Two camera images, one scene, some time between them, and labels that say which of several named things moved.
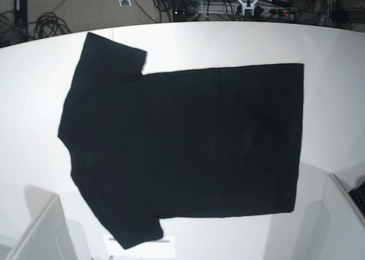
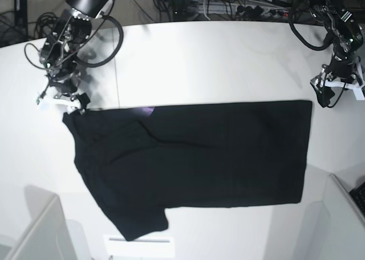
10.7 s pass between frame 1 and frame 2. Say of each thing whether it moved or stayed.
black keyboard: stayed
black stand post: stayed
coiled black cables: stayed
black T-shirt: moved
